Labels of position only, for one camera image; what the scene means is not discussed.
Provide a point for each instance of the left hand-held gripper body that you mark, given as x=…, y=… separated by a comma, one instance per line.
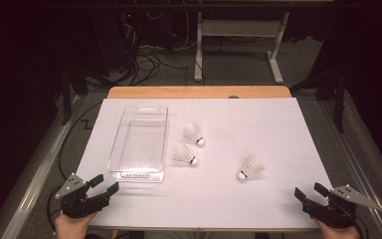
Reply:
x=79, y=204

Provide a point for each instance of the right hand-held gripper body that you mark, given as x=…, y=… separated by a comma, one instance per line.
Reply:
x=336, y=212

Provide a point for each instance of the clear plastic storage bin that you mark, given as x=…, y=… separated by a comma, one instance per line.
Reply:
x=139, y=146

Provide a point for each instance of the white feather shuttlecock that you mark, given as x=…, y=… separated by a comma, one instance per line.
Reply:
x=252, y=166
x=192, y=132
x=182, y=154

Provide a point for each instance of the person's right hand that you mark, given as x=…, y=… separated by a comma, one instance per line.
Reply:
x=341, y=234

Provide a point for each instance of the person's left hand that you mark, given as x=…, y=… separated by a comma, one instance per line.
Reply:
x=71, y=229

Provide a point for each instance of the black metal stand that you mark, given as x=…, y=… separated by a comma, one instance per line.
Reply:
x=67, y=99
x=339, y=106

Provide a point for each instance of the white table mat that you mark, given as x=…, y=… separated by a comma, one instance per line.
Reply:
x=212, y=199

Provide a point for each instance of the wooden table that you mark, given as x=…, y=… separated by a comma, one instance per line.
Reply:
x=179, y=92

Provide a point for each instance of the dark curtain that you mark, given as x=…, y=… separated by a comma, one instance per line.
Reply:
x=13, y=66
x=378, y=66

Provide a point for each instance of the black computer tower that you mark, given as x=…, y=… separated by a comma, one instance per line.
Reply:
x=116, y=40

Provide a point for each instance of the grey metal floor rail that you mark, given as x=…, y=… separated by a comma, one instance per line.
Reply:
x=36, y=186
x=361, y=172

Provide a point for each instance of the white metal desk frame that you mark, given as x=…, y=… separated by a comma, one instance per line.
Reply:
x=238, y=28

